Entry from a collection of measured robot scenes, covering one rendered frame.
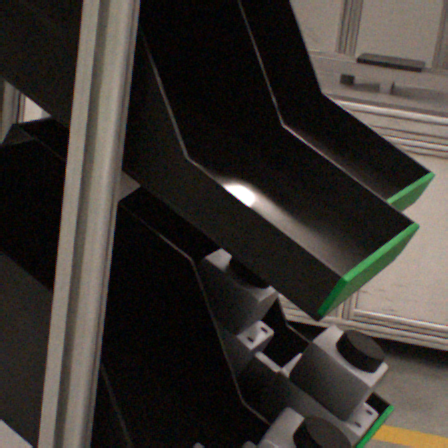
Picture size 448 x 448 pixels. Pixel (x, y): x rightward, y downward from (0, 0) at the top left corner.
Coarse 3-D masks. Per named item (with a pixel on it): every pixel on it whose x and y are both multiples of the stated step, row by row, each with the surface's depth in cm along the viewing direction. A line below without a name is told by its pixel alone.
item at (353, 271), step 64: (0, 0) 57; (64, 0) 56; (192, 0) 67; (0, 64) 58; (64, 64) 57; (192, 64) 68; (256, 64) 67; (128, 128) 56; (192, 128) 65; (256, 128) 67; (192, 192) 55; (256, 192) 62; (320, 192) 66; (256, 256) 55; (320, 256) 60; (384, 256) 59; (320, 320) 54
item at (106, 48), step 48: (96, 0) 52; (96, 48) 53; (0, 96) 89; (96, 96) 54; (96, 144) 53; (96, 192) 54; (96, 240) 54; (96, 288) 55; (96, 336) 57; (48, 384) 56; (96, 384) 58; (48, 432) 57
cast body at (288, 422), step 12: (288, 408) 64; (276, 420) 63; (288, 420) 63; (300, 420) 64; (312, 420) 62; (324, 420) 63; (276, 432) 62; (288, 432) 62; (300, 432) 61; (312, 432) 61; (324, 432) 62; (336, 432) 63; (252, 444) 65; (264, 444) 61; (276, 444) 61; (288, 444) 61; (300, 444) 61; (312, 444) 61; (324, 444) 61; (336, 444) 62; (348, 444) 62
